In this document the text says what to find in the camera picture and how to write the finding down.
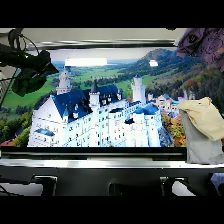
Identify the silver frame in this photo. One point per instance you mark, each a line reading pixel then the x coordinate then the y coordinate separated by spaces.
pixel 100 164

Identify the purple patterned garment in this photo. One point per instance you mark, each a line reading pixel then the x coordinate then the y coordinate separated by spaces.
pixel 206 43

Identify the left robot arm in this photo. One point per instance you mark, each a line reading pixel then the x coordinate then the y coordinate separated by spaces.
pixel 30 63

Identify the grey garment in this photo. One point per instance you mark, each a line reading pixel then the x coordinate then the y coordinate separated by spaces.
pixel 200 150

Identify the cream garment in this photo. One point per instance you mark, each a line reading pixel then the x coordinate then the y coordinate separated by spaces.
pixel 205 115

